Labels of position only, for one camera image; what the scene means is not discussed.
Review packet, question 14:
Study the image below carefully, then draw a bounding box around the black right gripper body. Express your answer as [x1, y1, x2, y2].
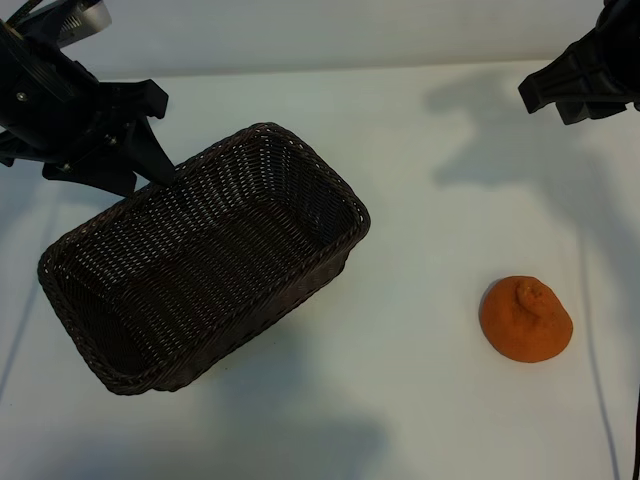
[582, 0, 640, 109]

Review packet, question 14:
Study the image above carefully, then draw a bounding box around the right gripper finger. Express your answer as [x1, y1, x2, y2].
[554, 89, 639, 126]
[517, 39, 609, 115]

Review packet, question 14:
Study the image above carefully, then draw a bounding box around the dark brown wicker basket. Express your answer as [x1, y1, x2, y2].
[37, 121, 372, 397]

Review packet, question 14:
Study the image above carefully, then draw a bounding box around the orange fruit with knob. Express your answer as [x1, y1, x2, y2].
[479, 274, 575, 364]

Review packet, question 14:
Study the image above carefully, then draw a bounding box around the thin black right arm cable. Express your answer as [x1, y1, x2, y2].
[631, 384, 640, 480]

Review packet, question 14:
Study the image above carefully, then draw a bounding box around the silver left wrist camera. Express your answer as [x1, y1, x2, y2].
[57, 0, 114, 49]

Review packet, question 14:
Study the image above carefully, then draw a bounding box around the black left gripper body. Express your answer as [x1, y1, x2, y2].
[0, 19, 169, 169]

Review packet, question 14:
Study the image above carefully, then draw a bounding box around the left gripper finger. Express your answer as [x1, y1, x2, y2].
[115, 117, 177, 186]
[42, 147, 138, 197]

